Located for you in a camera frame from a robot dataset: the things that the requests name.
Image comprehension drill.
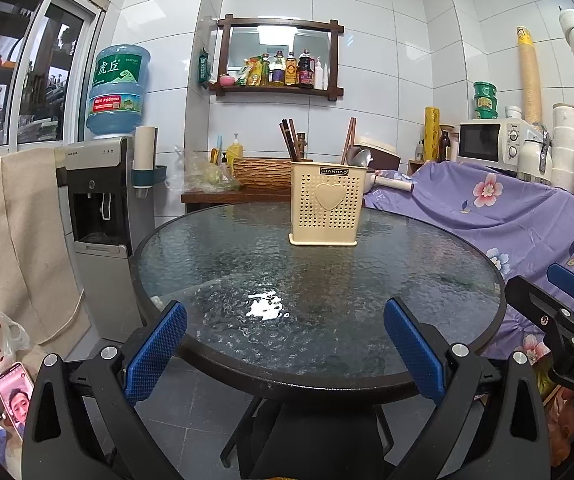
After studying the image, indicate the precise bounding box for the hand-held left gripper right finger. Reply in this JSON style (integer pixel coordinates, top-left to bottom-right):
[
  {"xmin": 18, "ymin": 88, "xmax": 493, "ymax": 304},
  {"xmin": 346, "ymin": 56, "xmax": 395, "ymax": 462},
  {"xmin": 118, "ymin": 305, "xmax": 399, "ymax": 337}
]
[{"xmin": 383, "ymin": 297, "xmax": 552, "ymax": 480}]

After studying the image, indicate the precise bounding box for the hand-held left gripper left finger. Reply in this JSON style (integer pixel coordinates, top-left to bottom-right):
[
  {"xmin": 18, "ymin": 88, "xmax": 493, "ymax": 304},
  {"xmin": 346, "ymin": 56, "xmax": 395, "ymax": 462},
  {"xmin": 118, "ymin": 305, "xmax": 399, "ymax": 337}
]
[{"xmin": 20, "ymin": 300, "xmax": 188, "ymax": 480}]

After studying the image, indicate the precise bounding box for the cream plastic utensil holder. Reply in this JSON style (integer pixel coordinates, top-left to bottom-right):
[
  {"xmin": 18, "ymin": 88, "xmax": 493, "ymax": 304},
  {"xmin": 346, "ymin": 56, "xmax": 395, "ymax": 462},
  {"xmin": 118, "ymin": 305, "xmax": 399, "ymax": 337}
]
[{"xmin": 288, "ymin": 160, "xmax": 372, "ymax": 247}]

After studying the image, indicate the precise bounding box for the purple floral cloth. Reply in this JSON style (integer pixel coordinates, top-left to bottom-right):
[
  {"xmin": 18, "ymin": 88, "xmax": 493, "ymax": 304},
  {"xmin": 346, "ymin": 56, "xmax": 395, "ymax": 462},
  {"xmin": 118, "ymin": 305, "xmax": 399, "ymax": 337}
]
[{"xmin": 364, "ymin": 159, "xmax": 574, "ymax": 362}]

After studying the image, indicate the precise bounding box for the white steel kitchen appliance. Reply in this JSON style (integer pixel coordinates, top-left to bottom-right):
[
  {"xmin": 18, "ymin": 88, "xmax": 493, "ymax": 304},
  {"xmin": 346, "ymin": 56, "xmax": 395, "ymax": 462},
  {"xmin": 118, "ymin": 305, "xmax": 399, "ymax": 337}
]
[{"xmin": 516, "ymin": 127, "xmax": 554, "ymax": 187}]

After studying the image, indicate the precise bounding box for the smartphone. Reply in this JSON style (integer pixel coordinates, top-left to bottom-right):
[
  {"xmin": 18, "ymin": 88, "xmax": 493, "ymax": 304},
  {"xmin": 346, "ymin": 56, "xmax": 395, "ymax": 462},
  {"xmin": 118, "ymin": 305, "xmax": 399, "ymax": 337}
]
[{"xmin": 0, "ymin": 361, "xmax": 36, "ymax": 442}]

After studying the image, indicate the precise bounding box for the round glass table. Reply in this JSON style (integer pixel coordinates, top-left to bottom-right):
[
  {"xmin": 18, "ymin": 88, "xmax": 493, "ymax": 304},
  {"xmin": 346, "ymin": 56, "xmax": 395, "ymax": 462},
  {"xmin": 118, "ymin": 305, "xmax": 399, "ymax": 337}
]
[{"xmin": 130, "ymin": 202, "xmax": 510, "ymax": 467}]

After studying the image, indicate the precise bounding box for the white microwave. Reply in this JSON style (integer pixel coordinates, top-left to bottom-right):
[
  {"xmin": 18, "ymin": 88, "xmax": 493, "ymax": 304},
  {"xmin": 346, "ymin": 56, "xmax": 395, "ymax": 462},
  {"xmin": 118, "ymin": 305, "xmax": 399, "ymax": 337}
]
[{"xmin": 455, "ymin": 118, "xmax": 530, "ymax": 165}]

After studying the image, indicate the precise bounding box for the grey water dispenser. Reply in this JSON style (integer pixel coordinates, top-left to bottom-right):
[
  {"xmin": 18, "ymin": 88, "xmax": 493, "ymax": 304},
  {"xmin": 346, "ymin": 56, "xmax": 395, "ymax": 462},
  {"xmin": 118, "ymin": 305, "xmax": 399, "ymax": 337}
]
[{"xmin": 56, "ymin": 135, "xmax": 156, "ymax": 329}]

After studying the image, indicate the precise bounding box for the wooden counter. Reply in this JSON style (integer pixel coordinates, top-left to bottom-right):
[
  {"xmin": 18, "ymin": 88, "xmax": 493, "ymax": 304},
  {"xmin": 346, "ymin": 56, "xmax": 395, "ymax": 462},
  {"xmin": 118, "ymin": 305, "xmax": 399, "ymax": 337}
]
[{"xmin": 180, "ymin": 188, "xmax": 293, "ymax": 214}]

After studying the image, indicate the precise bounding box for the beige cloth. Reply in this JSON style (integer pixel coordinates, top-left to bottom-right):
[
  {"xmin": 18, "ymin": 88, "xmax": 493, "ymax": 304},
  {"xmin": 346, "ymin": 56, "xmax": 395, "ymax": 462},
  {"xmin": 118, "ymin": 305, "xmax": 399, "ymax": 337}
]
[{"xmin": 0, "ymin": 147, "xmax": 94, "ymax": 347}]

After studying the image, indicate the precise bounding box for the clear plastic bag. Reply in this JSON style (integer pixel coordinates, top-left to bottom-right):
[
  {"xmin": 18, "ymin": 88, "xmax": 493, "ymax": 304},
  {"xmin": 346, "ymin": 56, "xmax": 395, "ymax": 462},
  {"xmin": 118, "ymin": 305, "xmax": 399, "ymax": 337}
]
[{"xmin": 166, "ymin": 146, "xmax": 241, "ymax": 194}]

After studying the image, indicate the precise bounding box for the yellow film roll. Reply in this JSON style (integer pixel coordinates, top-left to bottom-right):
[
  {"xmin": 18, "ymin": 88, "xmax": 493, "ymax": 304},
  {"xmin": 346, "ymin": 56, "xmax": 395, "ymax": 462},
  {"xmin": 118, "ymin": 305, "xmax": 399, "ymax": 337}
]
[{"xmin": 424, "ymin": 106, "xmax": 442, "ymax": 164}]

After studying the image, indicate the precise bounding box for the paper cup dispenser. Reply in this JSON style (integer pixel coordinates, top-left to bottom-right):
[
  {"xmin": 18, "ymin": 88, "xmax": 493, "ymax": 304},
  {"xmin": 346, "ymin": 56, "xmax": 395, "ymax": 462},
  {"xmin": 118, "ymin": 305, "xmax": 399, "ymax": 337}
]
[{"xmin": 133, "ymin": 126, "xmax": 167, "ymax": 200}]

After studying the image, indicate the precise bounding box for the brown white rice cooker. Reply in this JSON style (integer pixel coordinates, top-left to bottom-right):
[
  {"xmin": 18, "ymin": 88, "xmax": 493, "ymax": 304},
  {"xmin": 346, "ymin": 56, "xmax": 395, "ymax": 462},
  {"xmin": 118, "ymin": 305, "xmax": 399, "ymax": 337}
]
[{"xmin": 354, "ymin": 134, "xmax": 401, "ymax": 174}]

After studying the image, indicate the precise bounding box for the tall stack of paper cups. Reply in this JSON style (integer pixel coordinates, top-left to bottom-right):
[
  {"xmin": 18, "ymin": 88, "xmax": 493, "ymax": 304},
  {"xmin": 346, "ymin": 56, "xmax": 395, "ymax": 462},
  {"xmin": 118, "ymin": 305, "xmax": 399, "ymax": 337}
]
[{"xmin": 516, "ymin": 26, "xmax": 544, "ymax": 126}]

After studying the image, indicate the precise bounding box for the woven wooden basin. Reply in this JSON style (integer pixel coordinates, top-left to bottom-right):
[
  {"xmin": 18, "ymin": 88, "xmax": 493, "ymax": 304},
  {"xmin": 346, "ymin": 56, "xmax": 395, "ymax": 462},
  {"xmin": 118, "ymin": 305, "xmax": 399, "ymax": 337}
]
[{"xmin": 233, "ymin": 157, "xmax": 293, "ymax": 192}]

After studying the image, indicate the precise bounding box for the blue water bottle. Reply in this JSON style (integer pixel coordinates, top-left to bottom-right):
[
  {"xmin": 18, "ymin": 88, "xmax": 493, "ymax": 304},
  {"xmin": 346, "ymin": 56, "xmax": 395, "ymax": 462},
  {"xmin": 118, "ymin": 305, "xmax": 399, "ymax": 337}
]
[{"xmin": 86, "ymin": 43, "xmax": 151, "ymax": 140}]

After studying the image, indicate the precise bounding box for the green packet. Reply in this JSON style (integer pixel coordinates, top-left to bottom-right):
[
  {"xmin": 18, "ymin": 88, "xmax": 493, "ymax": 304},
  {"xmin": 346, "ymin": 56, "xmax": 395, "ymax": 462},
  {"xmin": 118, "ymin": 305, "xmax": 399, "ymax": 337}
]
[{"xmin": 197, "ymin": 47, "xmax": 213, "ymax": 86}]

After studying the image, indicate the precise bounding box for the dark soy sauce bottle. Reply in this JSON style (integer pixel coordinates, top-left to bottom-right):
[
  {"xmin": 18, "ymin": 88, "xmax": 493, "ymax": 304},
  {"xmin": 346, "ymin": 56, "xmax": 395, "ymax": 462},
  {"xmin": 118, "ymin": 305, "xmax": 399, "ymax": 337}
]
[{"xmin": 296, "ymin": 48, "xmax": 316, "ymax": 89}]

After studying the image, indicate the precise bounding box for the sliding window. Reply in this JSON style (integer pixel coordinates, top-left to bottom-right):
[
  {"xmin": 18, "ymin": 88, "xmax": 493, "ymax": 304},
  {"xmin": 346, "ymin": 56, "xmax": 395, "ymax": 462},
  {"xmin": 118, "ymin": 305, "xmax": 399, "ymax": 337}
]
[{"xmin": 0, "ymin": 0, "xmax": 109, "ymax": 154}]

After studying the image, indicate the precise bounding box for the oil bottle blue label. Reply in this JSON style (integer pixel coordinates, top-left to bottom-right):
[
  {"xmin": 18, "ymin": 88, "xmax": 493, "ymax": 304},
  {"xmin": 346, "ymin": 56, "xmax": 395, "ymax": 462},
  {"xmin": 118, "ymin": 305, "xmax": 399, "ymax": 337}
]
[{"xmin": 270, "ymin": 50, "xmax": 287, "ymax": 86}]

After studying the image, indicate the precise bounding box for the cream pot with handle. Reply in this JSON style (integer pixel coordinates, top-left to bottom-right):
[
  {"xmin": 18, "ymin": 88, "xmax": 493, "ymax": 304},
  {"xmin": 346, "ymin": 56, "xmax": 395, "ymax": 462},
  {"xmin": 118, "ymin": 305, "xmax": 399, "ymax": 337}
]
[{"xmin": 368, "ymin": 170, "xmax": 415, "ymax": 195}]

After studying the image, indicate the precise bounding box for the wooden wall shelf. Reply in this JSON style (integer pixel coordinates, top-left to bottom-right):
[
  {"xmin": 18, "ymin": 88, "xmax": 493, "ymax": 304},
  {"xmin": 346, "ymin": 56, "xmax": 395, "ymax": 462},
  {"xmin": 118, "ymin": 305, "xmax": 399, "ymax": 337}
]
[{"xmin": 210, "ymin": 14, "xmax": 344, "ymax": 104}]

